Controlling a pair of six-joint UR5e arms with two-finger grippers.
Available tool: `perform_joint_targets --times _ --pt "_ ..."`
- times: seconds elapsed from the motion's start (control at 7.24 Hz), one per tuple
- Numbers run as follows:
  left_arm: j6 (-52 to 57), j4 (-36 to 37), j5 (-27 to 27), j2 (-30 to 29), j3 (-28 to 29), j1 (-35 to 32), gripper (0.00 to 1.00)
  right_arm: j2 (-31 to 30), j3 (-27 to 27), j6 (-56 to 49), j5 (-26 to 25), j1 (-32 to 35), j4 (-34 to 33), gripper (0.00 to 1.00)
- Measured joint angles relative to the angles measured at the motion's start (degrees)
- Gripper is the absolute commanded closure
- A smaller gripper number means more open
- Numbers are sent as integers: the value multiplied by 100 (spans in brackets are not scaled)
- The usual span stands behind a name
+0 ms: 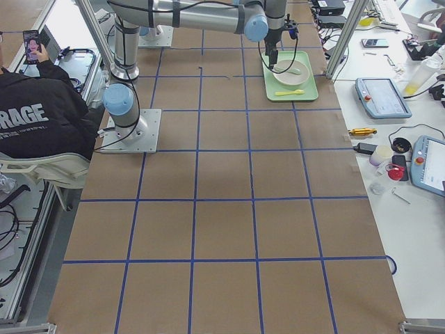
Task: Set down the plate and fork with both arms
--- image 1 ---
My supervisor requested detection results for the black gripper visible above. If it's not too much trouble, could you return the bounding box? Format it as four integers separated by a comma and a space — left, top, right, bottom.
264, 13, 298, 68

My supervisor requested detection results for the pale green plastic spoon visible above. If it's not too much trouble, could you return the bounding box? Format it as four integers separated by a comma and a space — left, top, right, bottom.
274, 67, 302, 75

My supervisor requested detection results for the white round plate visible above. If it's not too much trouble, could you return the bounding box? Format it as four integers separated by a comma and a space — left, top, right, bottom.
273, 60, 309, 86

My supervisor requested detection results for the yellow plastic fork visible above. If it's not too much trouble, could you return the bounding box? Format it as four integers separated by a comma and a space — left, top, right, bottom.
275, 89, 305, 97

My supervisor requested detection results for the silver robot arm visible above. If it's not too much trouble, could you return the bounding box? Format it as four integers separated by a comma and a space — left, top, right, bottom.
108, 1, 298, 73
139, 26, 163, 40

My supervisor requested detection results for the person's hand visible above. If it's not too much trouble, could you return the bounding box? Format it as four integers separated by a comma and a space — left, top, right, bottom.
25, 44, 45, 65

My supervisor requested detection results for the light green plastic tray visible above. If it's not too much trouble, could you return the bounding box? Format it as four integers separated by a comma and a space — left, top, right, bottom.
261, 51, 318, 102

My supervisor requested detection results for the smartphone on desk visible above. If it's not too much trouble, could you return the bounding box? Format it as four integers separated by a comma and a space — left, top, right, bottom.
361, 38, 389, 49

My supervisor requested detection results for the blue teach pendant upper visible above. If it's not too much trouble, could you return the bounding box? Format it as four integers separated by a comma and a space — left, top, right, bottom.
355, 77, 412, 119

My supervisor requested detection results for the blue teach pendant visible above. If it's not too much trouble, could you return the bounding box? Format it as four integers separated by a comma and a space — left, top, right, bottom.
410, 136, 444, 197
355, 77, 412, 119

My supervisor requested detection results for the white plastic cup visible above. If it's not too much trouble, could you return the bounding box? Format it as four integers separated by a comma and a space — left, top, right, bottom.
369, 145, 394, 166

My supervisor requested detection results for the clear squeeze bottle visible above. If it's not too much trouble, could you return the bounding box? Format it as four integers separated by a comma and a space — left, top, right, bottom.
403, 57, 442, 98

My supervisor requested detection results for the red round cap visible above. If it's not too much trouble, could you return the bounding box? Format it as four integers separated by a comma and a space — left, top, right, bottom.
387, 165, 405, 181

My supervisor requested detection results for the metal allen key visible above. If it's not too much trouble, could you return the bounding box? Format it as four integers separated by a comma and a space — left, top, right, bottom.
391, 187, 411, 205

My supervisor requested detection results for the blue teach pendant lower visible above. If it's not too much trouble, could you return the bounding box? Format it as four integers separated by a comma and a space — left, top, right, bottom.
410, 136, 444, 197

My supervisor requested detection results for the white office chair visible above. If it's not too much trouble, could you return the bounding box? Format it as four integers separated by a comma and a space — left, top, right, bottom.
1, 153, 90, 212

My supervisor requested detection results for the person in black shirt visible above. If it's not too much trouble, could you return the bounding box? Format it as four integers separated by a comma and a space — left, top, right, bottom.
1, 45, 104, 159

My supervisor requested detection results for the black smartphone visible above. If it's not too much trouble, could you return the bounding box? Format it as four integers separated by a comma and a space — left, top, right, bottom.
22, 30, 42, 65

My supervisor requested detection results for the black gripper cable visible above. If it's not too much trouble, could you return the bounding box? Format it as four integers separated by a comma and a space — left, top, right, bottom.
257, 33, 300, 74

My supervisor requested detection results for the aluminium frame post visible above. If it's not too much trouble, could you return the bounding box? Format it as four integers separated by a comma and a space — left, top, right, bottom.
325, 0, 369, 79

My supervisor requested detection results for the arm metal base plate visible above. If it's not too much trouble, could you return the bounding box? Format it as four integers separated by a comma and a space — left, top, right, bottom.
138, 25, 174, 49
99, 109, 161, 154

